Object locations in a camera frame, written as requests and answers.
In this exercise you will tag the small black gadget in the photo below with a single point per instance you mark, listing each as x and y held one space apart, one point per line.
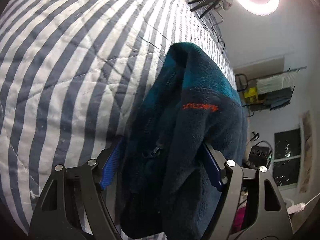
254 136

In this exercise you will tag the person's pink coat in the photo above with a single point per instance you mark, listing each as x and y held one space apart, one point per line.
238 217

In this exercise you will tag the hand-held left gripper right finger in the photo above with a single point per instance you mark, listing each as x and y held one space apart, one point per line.
212 166

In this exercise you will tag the dark green hanging shirt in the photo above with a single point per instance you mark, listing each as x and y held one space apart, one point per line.
278 95

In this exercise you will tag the teal plaid fleece jacket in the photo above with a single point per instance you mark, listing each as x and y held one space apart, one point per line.
195 130

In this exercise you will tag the dark hanging jacket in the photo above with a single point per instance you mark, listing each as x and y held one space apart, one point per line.
278 104

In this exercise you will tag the striped towel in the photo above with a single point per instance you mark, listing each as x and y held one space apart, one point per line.
272 82

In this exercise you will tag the black metal clothes rack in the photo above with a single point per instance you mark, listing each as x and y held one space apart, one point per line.
241 75

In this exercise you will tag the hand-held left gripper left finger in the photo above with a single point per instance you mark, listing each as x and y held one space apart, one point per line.
111 165

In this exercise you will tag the dark window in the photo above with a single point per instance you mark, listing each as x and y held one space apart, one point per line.
286 145

